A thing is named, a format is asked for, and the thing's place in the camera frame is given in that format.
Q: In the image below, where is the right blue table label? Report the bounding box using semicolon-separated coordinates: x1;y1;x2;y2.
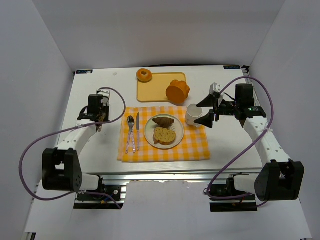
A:
223;65;241;70

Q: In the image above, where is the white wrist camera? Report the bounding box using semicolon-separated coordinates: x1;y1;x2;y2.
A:
97;89;111;106
209;82;221;95

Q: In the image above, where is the aluminium frame rail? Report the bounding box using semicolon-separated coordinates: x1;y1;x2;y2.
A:
44;170;258;187

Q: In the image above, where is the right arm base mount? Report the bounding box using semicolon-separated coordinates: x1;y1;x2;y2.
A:
209;172;258;213

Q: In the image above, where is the brown chocolate muffin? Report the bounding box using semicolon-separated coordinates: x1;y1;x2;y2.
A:
152;117;175;129

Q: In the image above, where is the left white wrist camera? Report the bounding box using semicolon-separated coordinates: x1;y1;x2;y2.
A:
97;89;111;106

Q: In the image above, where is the large orange bundt cake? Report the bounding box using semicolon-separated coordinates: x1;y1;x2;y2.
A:
165;79;190;104

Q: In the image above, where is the green white ceramic plate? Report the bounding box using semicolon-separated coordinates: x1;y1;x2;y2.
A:
144;113;185;150

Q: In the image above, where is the purple cable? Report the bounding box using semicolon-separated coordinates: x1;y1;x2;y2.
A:
18;86;127;210
203;76;276;208

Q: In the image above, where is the yellow checkered cloth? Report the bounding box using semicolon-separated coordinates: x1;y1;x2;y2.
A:
117;106;211;163

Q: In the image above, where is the yellow plastic tray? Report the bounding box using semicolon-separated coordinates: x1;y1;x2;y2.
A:
136;72;187;103

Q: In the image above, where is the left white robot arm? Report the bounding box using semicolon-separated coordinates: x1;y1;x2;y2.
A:
42;91;110;192

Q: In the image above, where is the pink handled fork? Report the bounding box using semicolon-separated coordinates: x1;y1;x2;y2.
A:
126;115;137;153

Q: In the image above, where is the ring doughnut bread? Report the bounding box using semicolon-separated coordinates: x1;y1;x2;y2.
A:
136;68;153;83

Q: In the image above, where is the left blue table label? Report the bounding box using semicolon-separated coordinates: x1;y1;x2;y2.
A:
75;69;93;75

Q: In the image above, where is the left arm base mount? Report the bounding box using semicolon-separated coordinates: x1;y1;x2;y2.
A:
73;176;124;210

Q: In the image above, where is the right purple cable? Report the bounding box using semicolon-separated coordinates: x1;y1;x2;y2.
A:
203;76;276;208

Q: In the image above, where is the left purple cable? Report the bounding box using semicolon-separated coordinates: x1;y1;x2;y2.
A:
18;86;127;210

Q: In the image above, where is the white ceramic mug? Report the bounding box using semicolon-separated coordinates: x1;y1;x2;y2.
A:
185;104;203;127

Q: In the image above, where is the blue table label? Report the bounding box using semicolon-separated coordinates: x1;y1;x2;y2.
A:
223;65;241;70
75;69;93;75

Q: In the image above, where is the sliced loaf bread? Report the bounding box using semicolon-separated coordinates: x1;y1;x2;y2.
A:
153;127;176;146

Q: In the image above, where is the pink handled knife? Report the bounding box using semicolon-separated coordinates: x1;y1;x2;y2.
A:
136;112;140;151

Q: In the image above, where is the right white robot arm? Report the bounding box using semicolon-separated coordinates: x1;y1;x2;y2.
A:
195;83;305;202

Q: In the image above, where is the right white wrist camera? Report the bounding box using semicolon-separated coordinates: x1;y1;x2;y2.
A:
209;82;221;95

